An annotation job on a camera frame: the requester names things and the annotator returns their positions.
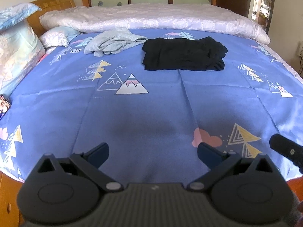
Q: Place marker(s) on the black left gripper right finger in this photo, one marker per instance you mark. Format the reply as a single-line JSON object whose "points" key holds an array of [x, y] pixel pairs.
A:
{"points": [[246, 190]]}

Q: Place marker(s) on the small white blue pillow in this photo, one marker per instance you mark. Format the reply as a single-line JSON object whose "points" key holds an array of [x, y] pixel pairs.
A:
{"points": [[58, 36]]}

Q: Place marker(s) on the light blue crumpled garment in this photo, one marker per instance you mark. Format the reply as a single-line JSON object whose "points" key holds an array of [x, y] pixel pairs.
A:
{"points": [[113, 41]]}

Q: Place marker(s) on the light blue floral pillow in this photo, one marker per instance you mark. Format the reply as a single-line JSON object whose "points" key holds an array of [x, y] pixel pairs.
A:
{"points": [[21, 48]]}

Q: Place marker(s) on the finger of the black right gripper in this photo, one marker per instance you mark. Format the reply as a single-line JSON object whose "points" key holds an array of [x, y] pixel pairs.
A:
{"points": [[288, 149]]}

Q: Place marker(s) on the wooden bed frame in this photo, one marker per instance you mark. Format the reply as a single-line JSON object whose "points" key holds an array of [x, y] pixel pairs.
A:
{"points": [[9, 212]]}

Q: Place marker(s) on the wooden headboard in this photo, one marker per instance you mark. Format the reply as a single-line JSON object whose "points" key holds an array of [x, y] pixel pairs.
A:
{"points": [[46, 6]]}

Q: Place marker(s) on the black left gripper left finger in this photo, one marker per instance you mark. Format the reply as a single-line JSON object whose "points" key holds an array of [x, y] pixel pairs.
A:
{"points": [[64, 190]]}

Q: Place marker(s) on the pale lilac quilt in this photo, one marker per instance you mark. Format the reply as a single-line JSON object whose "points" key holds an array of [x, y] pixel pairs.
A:
{"points": [[200, 17]]}

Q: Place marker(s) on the blue patterned bed sheet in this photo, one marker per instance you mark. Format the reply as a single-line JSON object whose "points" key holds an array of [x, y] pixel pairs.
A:
{"points": [[152, 121]]}

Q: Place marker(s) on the black pants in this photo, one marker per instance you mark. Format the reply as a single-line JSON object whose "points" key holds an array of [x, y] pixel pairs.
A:
{"points": [[183, 54]]}

